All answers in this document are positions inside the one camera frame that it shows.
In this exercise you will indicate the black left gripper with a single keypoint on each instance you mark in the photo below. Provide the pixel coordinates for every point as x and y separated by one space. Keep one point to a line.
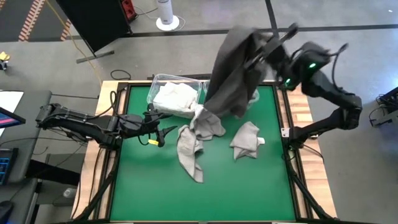
152 126

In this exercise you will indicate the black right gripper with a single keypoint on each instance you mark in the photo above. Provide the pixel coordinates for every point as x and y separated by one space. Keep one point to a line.
281 59

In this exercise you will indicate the cream striped towel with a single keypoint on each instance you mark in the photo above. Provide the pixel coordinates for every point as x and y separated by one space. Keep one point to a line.
169 93

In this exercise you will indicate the plain white towel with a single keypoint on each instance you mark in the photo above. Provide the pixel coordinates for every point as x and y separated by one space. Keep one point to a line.
189 102

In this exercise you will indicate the dark gray knit towel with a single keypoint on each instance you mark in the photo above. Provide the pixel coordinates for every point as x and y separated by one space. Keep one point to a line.
230 81

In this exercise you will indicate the small grey cloth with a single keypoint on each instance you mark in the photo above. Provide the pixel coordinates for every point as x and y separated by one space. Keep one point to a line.
245 140

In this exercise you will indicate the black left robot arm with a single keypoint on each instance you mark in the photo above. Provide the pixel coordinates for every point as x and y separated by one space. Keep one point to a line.
77 123

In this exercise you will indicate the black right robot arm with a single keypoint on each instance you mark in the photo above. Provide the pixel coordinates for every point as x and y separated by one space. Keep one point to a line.
342 118

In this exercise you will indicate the clear plastic bin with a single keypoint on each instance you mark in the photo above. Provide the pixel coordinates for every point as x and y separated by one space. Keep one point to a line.
155 80
255 96

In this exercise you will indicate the green table mat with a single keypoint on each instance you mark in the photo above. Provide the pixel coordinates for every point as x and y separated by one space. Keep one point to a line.
140 186

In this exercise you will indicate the black diagonal strut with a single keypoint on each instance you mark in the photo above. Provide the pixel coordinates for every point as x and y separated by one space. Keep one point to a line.
99 189
306 193

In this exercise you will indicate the white mounting plate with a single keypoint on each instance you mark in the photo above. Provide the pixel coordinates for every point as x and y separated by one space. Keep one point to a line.
285 132

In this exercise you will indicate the metal panel foot bar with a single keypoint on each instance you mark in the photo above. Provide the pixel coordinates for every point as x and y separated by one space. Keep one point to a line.
93 57

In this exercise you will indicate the white tower fan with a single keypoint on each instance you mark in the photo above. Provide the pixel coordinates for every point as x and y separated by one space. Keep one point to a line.
165 12

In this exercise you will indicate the red box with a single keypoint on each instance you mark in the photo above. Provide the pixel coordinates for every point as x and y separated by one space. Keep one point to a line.
128 7

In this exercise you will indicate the black standing panel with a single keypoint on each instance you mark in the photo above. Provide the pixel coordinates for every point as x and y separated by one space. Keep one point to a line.
93 21

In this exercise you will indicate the gray desk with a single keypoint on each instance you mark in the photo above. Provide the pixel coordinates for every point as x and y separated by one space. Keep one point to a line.
34 124

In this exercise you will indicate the white paper sheet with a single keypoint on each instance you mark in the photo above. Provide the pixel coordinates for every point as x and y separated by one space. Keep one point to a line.
11 99

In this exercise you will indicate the lit computer screen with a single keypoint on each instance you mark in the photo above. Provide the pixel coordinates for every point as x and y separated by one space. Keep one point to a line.
7 119

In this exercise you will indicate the backlit keyboard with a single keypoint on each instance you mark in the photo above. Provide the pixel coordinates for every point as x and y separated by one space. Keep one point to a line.
6 165

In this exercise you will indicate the small dark floor object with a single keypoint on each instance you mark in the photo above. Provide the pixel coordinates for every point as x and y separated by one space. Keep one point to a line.
3 65

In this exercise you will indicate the small yellow object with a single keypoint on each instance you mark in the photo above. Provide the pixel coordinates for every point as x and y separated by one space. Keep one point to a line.
4 56

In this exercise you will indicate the black computer mouse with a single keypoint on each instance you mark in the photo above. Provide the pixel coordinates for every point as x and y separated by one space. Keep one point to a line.
4 211

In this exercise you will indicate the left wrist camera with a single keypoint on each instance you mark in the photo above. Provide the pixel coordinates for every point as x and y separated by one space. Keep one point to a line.
151 109

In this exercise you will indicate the black table frame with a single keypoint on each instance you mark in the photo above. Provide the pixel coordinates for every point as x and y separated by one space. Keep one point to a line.
122 86

